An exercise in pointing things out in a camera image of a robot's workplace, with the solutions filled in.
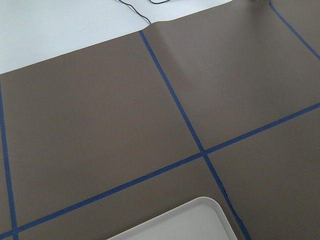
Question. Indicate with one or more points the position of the cream bunny serving tray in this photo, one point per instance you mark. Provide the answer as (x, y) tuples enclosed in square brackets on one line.
[(199, 219)]

